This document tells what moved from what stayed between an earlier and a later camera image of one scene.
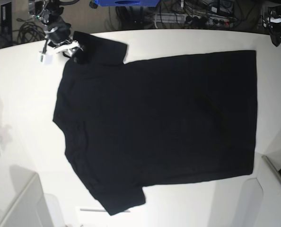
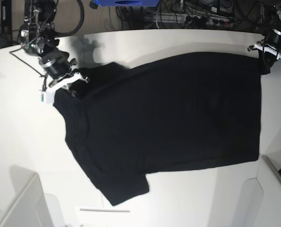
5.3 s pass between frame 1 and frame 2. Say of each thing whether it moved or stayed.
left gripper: moved
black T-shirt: moved
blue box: stayed
